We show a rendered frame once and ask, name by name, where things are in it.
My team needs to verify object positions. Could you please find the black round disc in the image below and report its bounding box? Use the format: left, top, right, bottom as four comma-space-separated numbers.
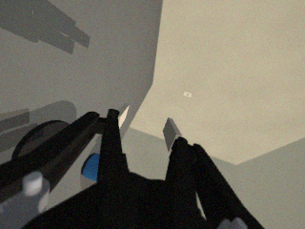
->
11, 120, 70, 159

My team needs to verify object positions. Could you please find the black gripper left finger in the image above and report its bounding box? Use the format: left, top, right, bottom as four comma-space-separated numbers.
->
0, 103, 138, 229

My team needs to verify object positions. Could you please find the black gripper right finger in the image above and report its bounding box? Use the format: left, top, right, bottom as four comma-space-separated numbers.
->
163, 117, 265, 229

